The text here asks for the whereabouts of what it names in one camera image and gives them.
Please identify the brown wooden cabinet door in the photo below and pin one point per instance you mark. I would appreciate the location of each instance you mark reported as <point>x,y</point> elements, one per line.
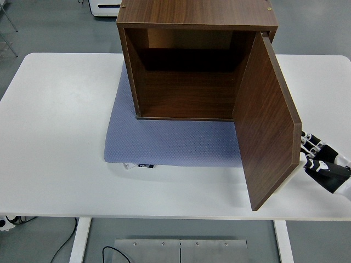
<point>266,123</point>

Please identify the blue-grey dotted mat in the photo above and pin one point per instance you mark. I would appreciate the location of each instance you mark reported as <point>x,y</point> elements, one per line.
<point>164,142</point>

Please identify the white table leg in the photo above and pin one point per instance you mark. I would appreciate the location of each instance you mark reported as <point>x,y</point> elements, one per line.
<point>282,241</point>
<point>79,241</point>

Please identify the grey metal plate with screws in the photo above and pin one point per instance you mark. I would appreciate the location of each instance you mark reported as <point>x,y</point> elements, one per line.
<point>153,252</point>

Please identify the grey metal rack frame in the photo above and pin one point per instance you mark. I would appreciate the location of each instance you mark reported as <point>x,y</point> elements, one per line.
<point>12,45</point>

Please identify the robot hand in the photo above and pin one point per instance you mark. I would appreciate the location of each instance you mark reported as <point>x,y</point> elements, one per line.
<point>326,170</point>

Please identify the brown wooden cabinet body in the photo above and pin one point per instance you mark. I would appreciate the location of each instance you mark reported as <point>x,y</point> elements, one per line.
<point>192,11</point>

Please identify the dark mat label tag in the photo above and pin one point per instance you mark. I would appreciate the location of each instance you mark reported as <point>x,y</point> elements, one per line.
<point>146,166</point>

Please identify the white power strip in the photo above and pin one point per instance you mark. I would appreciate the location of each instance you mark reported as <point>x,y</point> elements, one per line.
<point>5,223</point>

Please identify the white appliance with dark slot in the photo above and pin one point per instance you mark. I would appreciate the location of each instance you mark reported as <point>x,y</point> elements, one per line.
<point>105,11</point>

